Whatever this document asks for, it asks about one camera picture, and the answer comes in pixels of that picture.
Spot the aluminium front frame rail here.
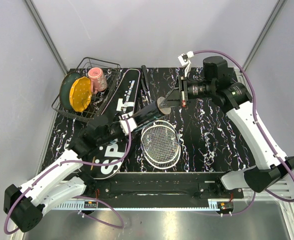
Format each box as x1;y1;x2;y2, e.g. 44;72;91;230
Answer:
19;179;294;240

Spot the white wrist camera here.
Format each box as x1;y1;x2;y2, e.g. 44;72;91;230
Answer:
177;51;194;78
119;114;138;136

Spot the dark green plate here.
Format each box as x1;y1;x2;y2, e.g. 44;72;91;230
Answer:
59;72;81;110

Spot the yellow dotted plate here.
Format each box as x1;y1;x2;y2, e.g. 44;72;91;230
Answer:
69;76;92;113

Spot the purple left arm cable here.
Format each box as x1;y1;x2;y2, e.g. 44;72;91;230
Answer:
3;116;133;235

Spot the black shuttlecock tube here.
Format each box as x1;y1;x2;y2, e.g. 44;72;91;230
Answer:
132;96;172;132

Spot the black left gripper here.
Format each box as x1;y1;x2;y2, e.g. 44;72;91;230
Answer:
97;112;136;147

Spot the aluminium frame post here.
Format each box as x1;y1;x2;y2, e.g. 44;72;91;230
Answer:
23;0;68;74
242;0;288;71

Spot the white badminton racket upper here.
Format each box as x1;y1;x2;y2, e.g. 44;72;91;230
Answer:
140;65;182;169

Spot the black wire dish rack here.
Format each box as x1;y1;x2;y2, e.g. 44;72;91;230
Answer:
51;57;121;123

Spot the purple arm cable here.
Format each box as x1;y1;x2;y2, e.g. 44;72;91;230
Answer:
190;49;294;216
3;116;133;235

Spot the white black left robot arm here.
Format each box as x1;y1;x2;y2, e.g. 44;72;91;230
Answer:
3;112;147;235

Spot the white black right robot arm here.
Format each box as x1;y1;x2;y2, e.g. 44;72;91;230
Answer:
160;53;294;199

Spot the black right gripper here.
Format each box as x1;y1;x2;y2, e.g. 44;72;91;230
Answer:
159;75;215;109

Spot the left aluminium frame post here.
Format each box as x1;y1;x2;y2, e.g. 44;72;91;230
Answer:
23;0;68;74

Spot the pink patterned mug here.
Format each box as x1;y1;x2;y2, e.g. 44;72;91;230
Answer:
87;67;108;94

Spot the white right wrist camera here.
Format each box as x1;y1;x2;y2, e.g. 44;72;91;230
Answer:
177;51;194;78

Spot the right aluminium frame post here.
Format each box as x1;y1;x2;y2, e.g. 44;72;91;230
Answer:
242;0;288;71

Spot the black sport racket bag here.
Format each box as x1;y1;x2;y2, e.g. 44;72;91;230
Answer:
86;68;141;180

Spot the clear plastic tube lid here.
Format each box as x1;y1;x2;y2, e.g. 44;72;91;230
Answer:
156;96;172;115

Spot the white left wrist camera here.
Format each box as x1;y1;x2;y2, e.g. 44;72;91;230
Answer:
119;114;138;136

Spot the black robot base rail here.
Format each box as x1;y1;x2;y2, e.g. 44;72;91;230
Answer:
61;171;245;208

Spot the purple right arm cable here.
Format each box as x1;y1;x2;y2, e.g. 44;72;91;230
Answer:
190;49;294;216

